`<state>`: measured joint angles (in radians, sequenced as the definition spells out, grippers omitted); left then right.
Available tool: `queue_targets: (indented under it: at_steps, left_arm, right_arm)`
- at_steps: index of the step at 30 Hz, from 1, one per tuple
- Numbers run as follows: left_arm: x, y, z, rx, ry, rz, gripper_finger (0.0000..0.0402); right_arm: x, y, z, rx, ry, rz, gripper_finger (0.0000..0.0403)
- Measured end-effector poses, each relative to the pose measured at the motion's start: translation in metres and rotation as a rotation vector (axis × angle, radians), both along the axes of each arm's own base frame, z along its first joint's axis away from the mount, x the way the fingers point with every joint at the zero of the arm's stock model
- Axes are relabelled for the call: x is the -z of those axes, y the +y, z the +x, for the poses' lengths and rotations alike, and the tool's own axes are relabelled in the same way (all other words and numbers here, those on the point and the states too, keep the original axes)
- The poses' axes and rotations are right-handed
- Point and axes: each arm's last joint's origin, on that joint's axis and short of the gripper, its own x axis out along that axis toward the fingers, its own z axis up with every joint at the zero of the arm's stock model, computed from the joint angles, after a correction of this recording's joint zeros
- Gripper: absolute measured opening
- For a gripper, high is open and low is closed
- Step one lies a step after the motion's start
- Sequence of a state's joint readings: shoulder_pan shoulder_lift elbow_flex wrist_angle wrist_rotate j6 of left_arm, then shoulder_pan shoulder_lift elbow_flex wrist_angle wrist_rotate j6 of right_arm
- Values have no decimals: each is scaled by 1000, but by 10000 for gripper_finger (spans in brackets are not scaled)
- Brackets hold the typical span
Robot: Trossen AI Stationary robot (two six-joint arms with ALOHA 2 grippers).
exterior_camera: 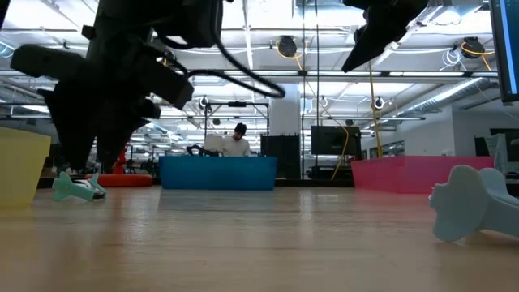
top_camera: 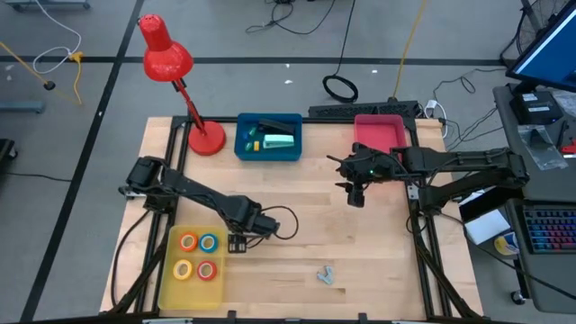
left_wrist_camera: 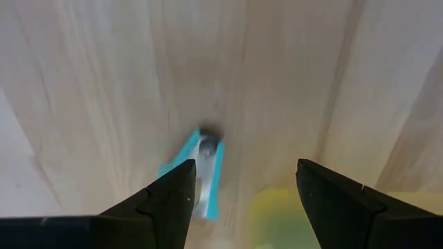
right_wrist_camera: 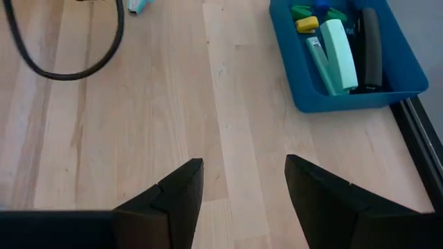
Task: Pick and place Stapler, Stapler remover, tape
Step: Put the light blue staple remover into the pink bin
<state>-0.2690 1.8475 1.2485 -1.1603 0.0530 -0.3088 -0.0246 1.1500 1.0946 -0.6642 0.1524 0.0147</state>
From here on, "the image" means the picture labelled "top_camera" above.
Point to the clear plastic bag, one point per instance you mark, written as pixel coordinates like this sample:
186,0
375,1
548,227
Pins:
542,146

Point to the grey cart base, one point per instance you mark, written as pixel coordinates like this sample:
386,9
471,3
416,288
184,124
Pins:
22,107
45,4

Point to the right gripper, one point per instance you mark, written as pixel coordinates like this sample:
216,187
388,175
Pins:
355,175

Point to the mint green stapler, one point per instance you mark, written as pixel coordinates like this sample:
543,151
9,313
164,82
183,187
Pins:
279,141

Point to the yellow pole with black tip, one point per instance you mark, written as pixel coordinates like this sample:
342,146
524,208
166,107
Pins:
49,84

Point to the black fan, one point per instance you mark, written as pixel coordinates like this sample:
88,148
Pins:
528,31

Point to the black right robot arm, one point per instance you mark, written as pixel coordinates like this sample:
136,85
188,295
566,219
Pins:
459,166

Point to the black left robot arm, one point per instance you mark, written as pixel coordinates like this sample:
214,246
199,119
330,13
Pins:
189,191

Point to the orange tape roll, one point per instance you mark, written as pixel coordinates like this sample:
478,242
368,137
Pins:
181,242

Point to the red desk lamp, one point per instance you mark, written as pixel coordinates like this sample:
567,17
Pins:
166,58

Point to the red desk object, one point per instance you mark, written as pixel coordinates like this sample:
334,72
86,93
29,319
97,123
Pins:
570,147

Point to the black stapler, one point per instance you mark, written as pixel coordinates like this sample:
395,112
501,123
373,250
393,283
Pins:
276,126

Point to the blue tape roll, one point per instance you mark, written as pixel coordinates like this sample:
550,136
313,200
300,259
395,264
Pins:
201,243

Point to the black perforated bar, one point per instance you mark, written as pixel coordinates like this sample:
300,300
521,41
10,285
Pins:
360,109

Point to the yellow tape roll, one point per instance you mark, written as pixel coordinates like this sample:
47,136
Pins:
175,270

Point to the computer monitor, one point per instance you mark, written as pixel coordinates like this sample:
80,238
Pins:
549,54

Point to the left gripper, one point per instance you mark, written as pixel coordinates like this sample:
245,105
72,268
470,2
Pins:
237,243

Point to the blue mini stapler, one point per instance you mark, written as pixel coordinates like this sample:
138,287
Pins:
246,134

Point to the yellow mini stapler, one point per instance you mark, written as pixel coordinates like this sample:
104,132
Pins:
256,146

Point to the grey-blue staple remover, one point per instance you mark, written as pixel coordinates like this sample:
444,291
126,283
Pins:
325,276

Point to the pink plastic bin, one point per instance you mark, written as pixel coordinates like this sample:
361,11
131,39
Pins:
378,130

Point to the black mini computer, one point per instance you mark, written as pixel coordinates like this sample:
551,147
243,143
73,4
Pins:
535,108

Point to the black aluminium table frame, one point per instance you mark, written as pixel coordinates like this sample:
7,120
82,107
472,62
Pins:
180,119

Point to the blue plastic bin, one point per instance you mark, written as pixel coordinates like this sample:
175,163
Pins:
270,155

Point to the grey desk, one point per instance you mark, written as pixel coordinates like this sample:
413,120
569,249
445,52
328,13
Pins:
540,184

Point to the white box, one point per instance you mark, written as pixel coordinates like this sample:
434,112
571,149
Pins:
486,227

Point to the red tape roll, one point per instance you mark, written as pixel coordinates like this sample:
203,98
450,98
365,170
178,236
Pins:
199,270

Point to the yellow translucent plastic bin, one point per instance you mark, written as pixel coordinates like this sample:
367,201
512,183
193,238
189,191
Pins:
193,297

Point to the backlit rainbow keyboard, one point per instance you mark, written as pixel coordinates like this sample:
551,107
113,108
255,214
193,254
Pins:
551,229

